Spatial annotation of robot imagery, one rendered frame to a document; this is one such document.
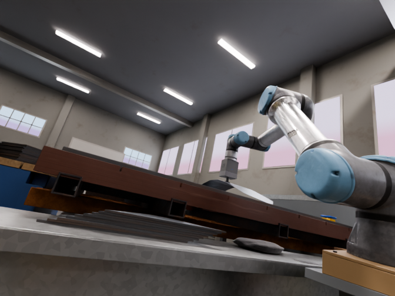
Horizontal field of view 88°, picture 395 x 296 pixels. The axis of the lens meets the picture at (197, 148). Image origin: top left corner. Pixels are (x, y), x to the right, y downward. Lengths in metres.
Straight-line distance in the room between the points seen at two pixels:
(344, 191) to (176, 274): 0.44
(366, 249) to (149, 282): 0.49
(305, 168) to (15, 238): 0.55
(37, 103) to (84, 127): 2.07
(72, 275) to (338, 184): 0.58
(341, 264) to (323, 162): 0.21
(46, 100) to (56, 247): 11.37
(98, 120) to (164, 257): 11.27
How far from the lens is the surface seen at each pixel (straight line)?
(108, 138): 11.46
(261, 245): 0.65
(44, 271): 0.57
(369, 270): 0.56
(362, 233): 0.62
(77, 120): 11.47
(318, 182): 0.51
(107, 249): 0.39
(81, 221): 0.45
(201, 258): 0.45
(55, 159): 0.59
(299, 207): 1.88
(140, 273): 0.59
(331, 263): 0.58
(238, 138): 1.14
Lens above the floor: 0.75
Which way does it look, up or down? 17 degrees up
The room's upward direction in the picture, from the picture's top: 12 degrees clockwise
